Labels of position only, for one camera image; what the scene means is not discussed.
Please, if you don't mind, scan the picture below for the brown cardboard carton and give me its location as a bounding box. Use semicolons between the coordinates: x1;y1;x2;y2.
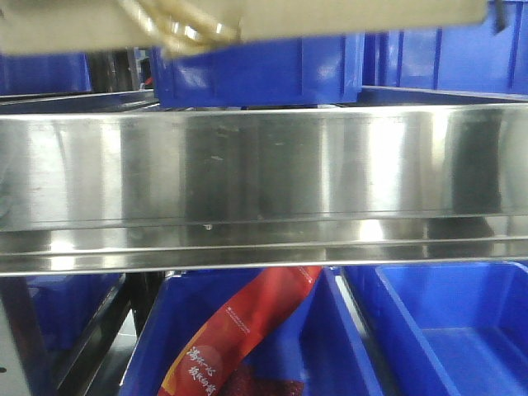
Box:
1;1;488;56

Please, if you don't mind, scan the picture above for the blue bin upper middle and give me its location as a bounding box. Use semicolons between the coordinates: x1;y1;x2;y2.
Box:
151;34;365;107

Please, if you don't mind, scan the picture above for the blue bin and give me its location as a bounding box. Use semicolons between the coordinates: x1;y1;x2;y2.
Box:
26;273;120;351
363;1;527;95
344;262;527;395
1;53;92;96
151;34;365;107
119;269;382;395

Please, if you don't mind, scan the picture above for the blue bin lower middle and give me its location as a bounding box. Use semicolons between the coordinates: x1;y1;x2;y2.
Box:
119;269;382;395

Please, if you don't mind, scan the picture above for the red snack bag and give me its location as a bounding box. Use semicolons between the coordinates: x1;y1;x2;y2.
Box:
158;266;323;395

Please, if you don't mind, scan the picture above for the blue bin lower right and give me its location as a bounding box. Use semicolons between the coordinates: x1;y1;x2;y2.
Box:
344;262;527;395

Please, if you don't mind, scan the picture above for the blue bin lower left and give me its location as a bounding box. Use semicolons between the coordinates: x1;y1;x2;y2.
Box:
26;273;120;351

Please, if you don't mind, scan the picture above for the blue bin upper right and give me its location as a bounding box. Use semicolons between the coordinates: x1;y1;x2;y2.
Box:
363;1;527;95

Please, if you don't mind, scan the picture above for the blue bin upper left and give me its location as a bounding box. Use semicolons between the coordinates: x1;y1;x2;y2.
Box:
1;53;92;96

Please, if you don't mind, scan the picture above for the stainless steel shelf rail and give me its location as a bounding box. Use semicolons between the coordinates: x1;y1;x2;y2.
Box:
1;103;527;276

